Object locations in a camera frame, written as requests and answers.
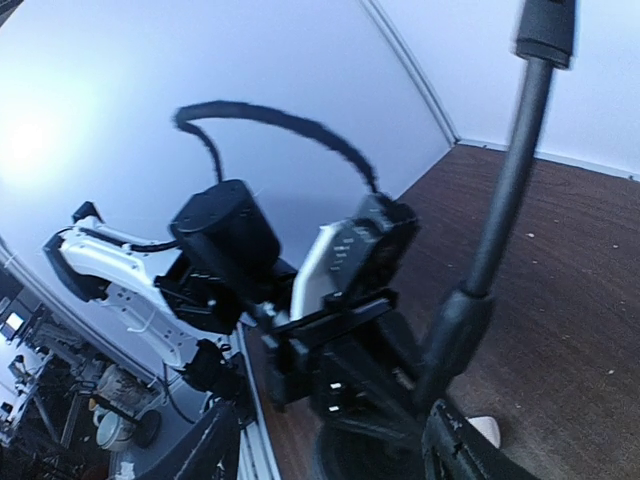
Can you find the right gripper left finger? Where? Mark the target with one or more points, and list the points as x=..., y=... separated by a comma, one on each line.
x=208, y=449

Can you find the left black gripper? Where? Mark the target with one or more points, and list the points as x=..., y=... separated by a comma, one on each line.
x=349, y=356

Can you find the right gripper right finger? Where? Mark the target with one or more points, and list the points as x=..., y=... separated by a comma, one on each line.
x=452, y=448

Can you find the black microphone stand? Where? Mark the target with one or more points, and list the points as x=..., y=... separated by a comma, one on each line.
x=387, y=444

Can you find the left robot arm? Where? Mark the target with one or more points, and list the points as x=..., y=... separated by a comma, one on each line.
x=223, y=263

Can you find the white scalloped bowl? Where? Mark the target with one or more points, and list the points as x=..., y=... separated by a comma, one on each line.
x=488, y=427

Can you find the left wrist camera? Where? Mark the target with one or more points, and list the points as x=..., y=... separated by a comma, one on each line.
x=355, y=257

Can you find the left aluminium frame post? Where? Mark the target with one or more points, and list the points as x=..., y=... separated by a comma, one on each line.
x=410, y=64

